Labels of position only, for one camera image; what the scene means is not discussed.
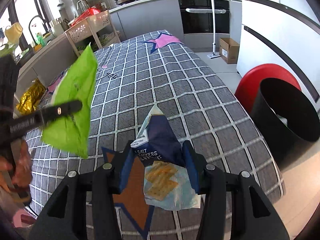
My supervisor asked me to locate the blue cracker wrapper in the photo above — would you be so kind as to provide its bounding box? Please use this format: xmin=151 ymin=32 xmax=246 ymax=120
xmin=131 ymin=105 xmax=201 ymax=211

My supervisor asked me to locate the red stool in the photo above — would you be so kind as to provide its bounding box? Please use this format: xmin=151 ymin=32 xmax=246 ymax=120
xmin=234 ymin=63 xmax=302 ymax=114

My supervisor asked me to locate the black kitchen faucet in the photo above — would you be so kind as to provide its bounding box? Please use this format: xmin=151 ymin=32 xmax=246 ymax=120
xmin=28 ymin=15 xmax=50 ymax=45

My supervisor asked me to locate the red plastic basket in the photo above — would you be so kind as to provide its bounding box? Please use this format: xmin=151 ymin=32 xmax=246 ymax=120
xmin=71 ymin=8 xmax=100 ymax=27

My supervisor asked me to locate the black trash bin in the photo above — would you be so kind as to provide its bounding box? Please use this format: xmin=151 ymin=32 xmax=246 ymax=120
xmin=250 ymin=77 xmax=319 ymax=170

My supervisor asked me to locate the gold foil bag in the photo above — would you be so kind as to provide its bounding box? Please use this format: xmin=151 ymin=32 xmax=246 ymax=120
xmin=16 ymin=78 xmax=46 ymax=115

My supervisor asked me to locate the white floor lamp pole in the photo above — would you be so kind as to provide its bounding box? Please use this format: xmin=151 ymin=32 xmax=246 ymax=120
xmin=207 ymin=0 xmax=220 ymax=59

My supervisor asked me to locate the grey checked tablecloth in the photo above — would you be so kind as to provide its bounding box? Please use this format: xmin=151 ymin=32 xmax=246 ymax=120
xmin=27 ymin=31 xmax=283 ymax=239

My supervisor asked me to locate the white refrigerator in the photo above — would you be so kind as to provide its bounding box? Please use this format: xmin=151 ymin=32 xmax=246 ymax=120
xmin=237 ymin=0 xmax=319 ymax=110

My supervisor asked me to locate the beige storage cart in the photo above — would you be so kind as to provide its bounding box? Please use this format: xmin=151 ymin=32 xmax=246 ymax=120
xmin=65 ymin=10 xmax=120 ymax=57

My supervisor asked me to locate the black built-in oven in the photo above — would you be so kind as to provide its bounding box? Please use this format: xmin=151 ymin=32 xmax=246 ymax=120
xmin=178 ymin=0 xmax=230 ymax=34

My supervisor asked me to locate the person hand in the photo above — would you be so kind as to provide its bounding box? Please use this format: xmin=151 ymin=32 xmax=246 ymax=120
xmin=1 ymin=140 xmax=32 ymax=193

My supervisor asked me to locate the cardboard box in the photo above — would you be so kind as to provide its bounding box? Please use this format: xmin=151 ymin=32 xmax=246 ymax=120
xmin=219 ymin=38 xmax=240 ymax=64

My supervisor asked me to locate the green plastic bag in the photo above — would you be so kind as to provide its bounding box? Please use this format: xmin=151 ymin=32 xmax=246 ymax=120
xmin=42 ymin=45 xmax=98 ymax=159

